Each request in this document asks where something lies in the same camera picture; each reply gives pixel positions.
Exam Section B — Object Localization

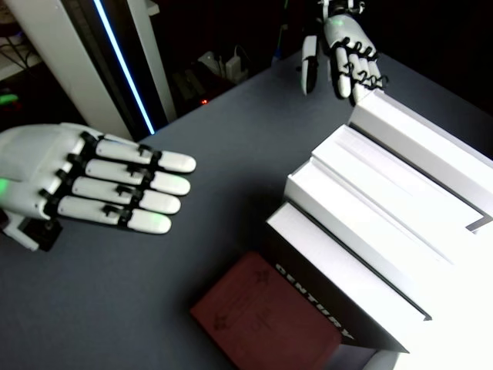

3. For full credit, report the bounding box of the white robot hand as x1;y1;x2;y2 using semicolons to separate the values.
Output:
0;122;198;254
299;14;388;107

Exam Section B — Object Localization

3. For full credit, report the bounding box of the white column with blue light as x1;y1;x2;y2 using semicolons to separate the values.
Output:
5;0;178;142

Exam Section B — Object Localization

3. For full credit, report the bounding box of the large white book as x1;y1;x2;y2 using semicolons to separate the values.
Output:
348;88;493;217

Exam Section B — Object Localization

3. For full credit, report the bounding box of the white power adapter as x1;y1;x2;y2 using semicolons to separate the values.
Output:
225;45;250;84

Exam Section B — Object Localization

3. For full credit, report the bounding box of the white book with grooved edge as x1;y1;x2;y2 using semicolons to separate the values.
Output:
310;123;493;271

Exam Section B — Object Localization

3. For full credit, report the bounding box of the grey table cloth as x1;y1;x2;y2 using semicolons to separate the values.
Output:
0;48;493;370

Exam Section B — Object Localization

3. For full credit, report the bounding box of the black power strip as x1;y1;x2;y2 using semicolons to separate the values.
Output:
171;69;208;100

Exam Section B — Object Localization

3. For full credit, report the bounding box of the thick white book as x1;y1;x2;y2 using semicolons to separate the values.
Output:
284;156;463;321

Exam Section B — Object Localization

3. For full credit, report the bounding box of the black book with Century spine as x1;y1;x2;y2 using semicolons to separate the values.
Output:
263;202;433;355

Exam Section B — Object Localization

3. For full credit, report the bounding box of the red hardcover book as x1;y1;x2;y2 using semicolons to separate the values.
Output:
189;251;343;370

